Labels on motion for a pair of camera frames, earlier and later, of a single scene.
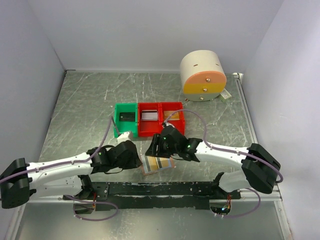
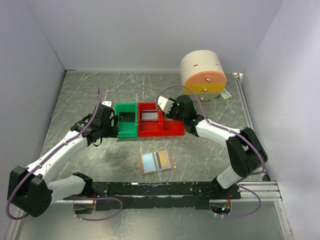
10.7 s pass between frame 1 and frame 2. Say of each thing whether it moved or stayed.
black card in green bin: stayed
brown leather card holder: stayed
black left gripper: moved
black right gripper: moved
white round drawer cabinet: stayed
